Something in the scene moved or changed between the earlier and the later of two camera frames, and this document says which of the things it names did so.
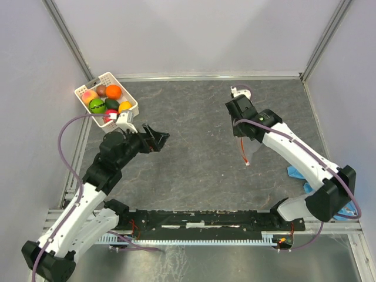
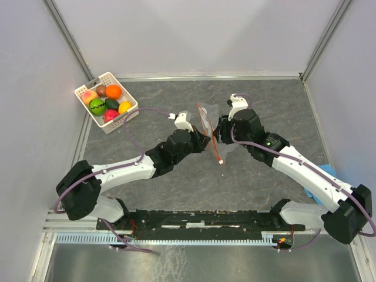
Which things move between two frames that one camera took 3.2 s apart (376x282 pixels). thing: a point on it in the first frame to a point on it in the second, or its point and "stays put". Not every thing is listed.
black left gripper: x=159 y=138 to x=201 y=141
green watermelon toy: x=97 y=106 stays put
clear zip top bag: x=247 y=148 to x=204 y=119
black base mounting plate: x=195 y=223 stays put
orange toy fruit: x=113 y=91 stays put
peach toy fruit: x=88 y=95 stays put
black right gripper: x=233 y=120 to x=221 y=130
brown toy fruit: x=101 y=90 stays put
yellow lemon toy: x=124 y=105 stays put
